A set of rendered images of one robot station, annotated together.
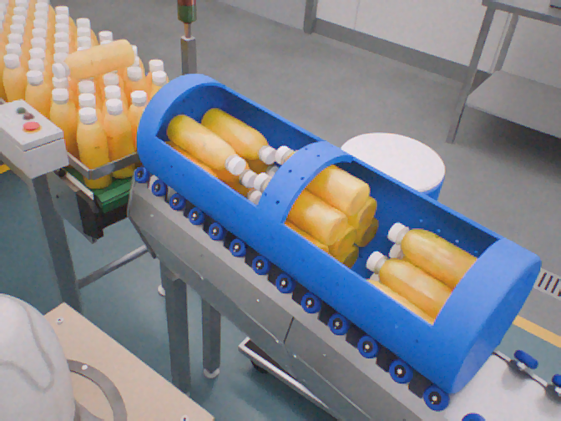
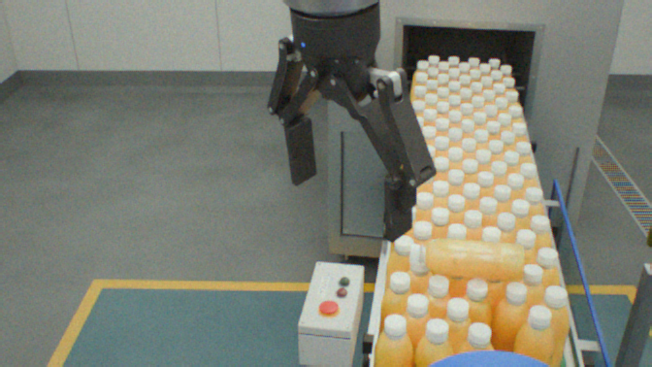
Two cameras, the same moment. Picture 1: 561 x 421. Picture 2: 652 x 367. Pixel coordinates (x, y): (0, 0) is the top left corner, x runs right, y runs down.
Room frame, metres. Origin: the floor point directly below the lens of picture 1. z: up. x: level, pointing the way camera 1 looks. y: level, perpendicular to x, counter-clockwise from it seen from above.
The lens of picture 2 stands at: (0.64, -0.20, 1.91)
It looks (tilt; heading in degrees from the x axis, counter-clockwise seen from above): 29 degrees down; 58
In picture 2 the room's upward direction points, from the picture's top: straight up
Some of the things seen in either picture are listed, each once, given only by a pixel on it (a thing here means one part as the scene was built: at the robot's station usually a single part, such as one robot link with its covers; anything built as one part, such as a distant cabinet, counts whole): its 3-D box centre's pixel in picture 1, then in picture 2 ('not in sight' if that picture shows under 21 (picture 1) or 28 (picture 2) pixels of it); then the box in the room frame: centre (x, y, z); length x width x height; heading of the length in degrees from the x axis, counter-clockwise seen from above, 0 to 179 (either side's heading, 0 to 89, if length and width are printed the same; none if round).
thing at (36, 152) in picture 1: (26, 137); (333, 313); (1.17, 0.65, 1.05); 0.20 x 0.10 x 0.10; 49
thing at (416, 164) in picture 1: (391, 161); not in sight; (1.25, -0.28, 1.03); 0.28 x 0.28 x 0.01
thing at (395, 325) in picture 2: (87, 114); (395, 324); (1.22, 0.50, 1.11); 0.04 x 0.04 x 0.02
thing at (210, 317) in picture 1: (211, 317); not in sight; (1.27, 0.21, 0.31); 0.06 x 0.06 x 0.63; 49
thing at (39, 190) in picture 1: (63, 290); not in sight; (1.17, 0.65, 0.50); 0.04 x 0.04 x 1.00; 49
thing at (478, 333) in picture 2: (138, 97); (479, 333); (1.33, 0.41, 1.11); 0.04 x 0.04 x 0.02
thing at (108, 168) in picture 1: (156, 148); not in sight; (1.31, 0.36, 0.96); 0.40 x 0.01 x 0.03; 139
